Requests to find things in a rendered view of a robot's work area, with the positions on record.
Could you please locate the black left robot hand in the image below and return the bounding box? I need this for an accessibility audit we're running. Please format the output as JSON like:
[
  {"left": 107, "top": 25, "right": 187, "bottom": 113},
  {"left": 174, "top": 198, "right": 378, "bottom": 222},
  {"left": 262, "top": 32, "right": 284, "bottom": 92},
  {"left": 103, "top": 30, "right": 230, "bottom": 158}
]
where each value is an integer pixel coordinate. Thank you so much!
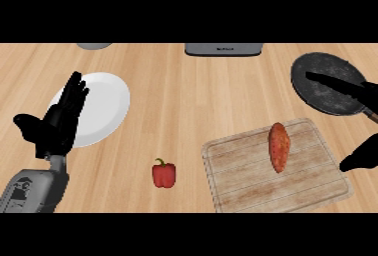
[{"left": 11, "top": 70, "right": 91, "bottom": 160}]

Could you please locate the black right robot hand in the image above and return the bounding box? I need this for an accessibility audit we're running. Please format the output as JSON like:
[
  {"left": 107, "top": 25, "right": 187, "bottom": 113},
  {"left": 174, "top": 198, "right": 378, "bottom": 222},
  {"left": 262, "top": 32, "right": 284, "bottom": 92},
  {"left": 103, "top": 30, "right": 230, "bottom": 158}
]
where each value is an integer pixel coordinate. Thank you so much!
[{"left": 304, "top": 71, "right": 378, "bottom": 173}]

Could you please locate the dark grey frying pan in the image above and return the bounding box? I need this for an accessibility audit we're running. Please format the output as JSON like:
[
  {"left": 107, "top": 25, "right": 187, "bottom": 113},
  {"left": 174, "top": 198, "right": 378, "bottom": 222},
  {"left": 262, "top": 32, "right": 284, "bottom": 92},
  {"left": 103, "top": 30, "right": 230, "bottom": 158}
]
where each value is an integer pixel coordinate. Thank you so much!
[{"left": 289, "top": 51, "right": 378, "bottom": 125}]

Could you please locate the orange sweet potato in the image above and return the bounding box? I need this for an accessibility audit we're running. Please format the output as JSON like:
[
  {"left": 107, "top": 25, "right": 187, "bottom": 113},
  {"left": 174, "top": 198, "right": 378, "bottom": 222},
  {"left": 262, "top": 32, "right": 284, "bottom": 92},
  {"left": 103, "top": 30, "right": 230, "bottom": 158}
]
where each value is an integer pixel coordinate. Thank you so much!
[{"left": 267, "top": 122, "right": 292, "bottom": 174}]

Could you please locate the wooden cutting board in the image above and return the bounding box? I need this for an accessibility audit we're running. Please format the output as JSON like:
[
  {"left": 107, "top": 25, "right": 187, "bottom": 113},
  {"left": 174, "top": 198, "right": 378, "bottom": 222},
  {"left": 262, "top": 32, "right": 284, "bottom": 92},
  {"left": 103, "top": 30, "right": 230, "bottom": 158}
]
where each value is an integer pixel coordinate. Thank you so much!
[{"left": 199, "top": 117, "right": 355, "bottom": 214}]

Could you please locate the white oval plate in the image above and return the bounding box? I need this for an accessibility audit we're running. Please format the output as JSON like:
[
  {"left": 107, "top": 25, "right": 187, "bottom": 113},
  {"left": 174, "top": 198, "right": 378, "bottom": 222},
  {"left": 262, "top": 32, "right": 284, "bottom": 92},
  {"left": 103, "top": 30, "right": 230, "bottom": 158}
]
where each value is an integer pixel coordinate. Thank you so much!
[{"left": 50, "top": 71, "right": 132, "bottom": 149}]

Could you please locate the grey round object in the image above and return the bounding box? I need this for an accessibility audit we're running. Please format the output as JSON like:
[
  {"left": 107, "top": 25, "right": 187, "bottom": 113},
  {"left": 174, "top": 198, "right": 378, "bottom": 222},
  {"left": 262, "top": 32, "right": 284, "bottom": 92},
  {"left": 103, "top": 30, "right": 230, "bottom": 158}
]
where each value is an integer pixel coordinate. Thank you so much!
[{"left": 75, "top": 42, "right": 113, "bottom": 51}]

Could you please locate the red bell pepper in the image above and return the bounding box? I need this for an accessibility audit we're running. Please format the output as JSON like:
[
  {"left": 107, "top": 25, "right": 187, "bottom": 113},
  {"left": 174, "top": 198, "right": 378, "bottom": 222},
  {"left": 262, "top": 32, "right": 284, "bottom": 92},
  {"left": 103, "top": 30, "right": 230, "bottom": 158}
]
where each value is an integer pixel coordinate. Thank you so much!
[{"left": 150, "top": 157, "right": 177, "bottom": 189}]

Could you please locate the grey rectangular appliance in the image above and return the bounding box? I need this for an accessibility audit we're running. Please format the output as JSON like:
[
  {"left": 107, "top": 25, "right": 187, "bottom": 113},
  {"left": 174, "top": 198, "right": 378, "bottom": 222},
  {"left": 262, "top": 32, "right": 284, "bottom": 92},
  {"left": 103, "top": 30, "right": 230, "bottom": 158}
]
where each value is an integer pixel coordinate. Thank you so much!
[{"left": 183, "top": 42, "right": 264, "bottom": 58}]

